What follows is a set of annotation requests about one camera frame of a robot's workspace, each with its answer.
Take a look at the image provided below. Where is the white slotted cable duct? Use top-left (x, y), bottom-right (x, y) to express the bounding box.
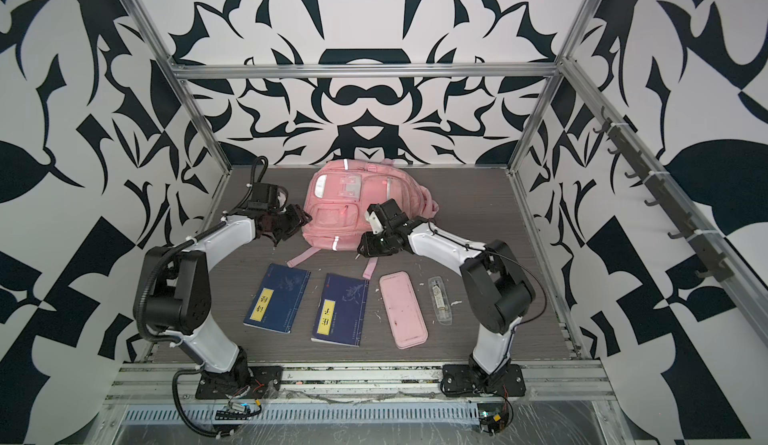
top-left (119, 401), bottom-right (481, 427)

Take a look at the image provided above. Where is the clear plastic pen case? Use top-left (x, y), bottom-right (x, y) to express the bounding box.
top-left (428, 276), bottom-right (453, 326)

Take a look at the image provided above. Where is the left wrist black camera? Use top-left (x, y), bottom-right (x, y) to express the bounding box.
top-left (246, 183), bottom-right (289, 212)

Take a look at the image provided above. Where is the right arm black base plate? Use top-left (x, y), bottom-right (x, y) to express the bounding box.
top-left (440, 363), bottom-right (527, 398)

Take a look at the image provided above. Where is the left small circuit board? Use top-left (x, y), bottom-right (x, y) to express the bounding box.
top-left (215, 401), bottom-right (262, 421)

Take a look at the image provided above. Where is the navy blue notebook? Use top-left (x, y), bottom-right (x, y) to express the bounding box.
top-left (310, 273), bottom-right (370, 347)
top-left (243, 263), bottom-right (311, 334)

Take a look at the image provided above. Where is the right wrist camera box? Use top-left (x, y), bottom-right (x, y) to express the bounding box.
top-left (366, 199), bottom-right (408, 235)

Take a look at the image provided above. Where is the small circuit board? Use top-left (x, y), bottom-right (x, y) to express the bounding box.
top-left (215, 401), bottom-right (262, 421)
top-left (479, 408), bottom-right (514, 435)

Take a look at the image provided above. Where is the pink pencil case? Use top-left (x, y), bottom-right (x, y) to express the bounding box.
top-left (379, 272), bottom-right (428, 350)

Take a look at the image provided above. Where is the pink student backpack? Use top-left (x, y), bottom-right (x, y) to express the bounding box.
top-left (286, 159), bottom-right (439, 268)

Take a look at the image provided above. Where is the aluminium frame rail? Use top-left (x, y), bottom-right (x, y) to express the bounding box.
top-left (105, 360), bottom-right (616, 405)

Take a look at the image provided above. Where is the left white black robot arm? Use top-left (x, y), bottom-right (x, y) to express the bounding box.
top-left (133, 204), bottom-right (311, 375)

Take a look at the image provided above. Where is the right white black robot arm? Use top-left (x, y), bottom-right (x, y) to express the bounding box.
top-left (358, 213), bottom-right (536, 383)

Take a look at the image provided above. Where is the right small circuit board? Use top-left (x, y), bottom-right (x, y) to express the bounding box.
top-left (479, 408), bottom-right (514, 435)

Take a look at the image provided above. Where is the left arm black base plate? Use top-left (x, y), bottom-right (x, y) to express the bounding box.
top-left (195, 365), bottom-right (284, 400)

